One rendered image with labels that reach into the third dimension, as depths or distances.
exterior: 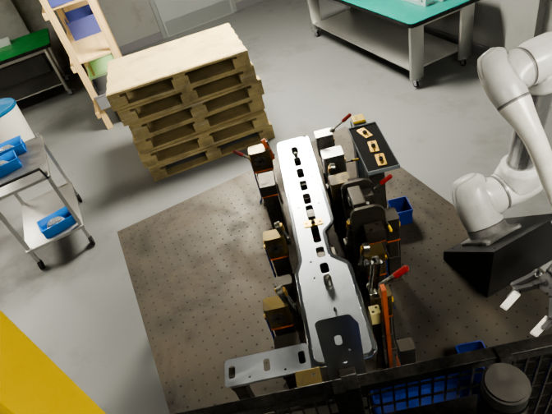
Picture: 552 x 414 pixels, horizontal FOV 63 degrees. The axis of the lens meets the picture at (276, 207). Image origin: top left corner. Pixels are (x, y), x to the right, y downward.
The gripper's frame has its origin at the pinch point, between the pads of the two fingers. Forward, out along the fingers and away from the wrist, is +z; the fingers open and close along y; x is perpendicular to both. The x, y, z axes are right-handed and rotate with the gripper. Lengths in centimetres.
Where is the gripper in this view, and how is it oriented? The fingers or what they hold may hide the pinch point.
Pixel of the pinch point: (519, 319)
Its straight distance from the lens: 164.7
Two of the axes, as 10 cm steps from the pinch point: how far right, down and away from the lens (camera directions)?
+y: -2.1, -3.9, 9.0
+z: -5.7, 7.9, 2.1
